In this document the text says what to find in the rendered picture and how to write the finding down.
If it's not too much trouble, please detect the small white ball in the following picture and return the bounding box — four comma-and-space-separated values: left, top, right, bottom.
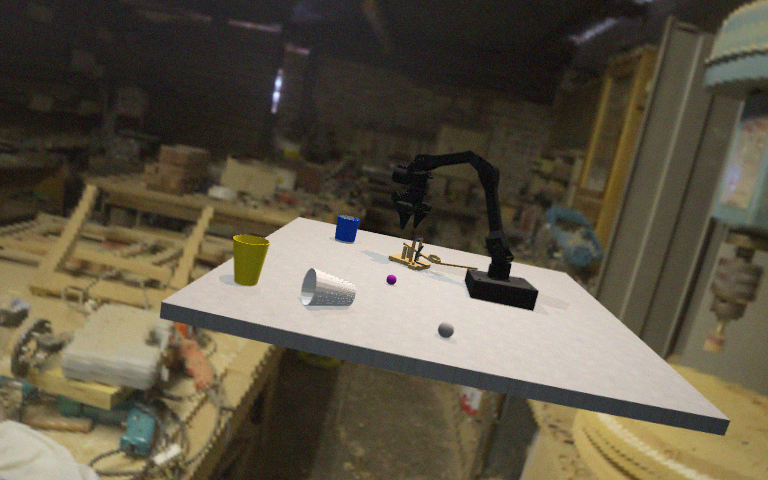
438, 322, 455, 338

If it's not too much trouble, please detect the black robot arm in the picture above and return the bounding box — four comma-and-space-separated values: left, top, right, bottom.
392, 151, 514, 282

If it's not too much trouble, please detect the blue cup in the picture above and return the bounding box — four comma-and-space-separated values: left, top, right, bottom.
335, 215, 360, 244

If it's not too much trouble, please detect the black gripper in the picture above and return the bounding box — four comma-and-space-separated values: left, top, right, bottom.
394, 187, 432, 229

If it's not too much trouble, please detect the olive yellow cup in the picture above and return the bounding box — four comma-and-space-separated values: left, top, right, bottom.
233, 235, 270, 286

